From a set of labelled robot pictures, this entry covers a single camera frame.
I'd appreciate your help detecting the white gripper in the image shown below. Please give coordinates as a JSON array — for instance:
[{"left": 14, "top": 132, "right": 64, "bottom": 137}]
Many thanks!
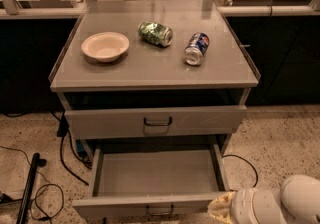
[{"left": 207, "top": 188, "right": 287, "bottom": 224}]

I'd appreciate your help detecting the grey drawer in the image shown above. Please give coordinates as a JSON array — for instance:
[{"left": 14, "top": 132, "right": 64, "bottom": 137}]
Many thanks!
[
  {"left": 73, "top": 144, "right": 230, "bottom": 218},
  {"left": 65, "top": 105, "right": 246, "bottom": 139}
]

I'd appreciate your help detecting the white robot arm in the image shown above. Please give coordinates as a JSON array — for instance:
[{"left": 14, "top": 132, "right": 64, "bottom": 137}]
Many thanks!
[{"left": 208, "top": 175, "right": 320, "bottom": 224}]

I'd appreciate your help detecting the grey top drawer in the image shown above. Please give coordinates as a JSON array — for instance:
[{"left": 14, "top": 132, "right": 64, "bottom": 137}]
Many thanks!
[{"left": 65, "top": 105, "right": 246, "bottom": 139}]

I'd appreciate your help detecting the grey drawer cabinet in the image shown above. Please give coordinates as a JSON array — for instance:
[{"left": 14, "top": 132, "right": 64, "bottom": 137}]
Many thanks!
[{"left": 48, "top": 0, "right": 262, "bottom": 156}]

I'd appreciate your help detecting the blue pepsi can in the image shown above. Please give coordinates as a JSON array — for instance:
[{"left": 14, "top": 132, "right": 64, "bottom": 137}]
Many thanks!
[{"left": 183, "top": 32, "right": 210, "bottom": 66}]

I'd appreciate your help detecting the green soda can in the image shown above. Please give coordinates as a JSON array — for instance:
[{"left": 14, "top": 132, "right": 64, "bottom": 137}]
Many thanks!
[{"left": 137, "top": 21, "right": 173, "bottom": 47}]

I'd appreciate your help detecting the black pole on floor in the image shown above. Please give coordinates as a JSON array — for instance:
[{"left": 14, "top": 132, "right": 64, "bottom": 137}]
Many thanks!
[{"left": 16, "top": 153, "right": 46, "bottom": 224}]

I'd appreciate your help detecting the black cable right floor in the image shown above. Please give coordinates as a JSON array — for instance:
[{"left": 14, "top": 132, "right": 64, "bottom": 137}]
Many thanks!
[{"left": 221, "top": 153, "right": 259, "bottom": 189}]

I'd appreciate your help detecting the black cable floor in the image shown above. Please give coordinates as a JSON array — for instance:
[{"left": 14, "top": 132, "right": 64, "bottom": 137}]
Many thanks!
[
  {"left": 49, "top": 111, "right": 93, "bottom": 186},
  {"left": 221, "top": 153, "right": 259, "bottom": 189}
]

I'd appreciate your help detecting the black cable left floor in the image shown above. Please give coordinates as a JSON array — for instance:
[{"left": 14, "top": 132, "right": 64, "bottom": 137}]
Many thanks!
[{"left": 49, "top": 111, "right": 93, "bottom": 186}]

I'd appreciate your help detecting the thin black cable loop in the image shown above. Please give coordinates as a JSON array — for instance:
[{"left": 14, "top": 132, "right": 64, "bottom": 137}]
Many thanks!
[{"left": 0, "top": 145, "right": 65, "bottom": 222}]

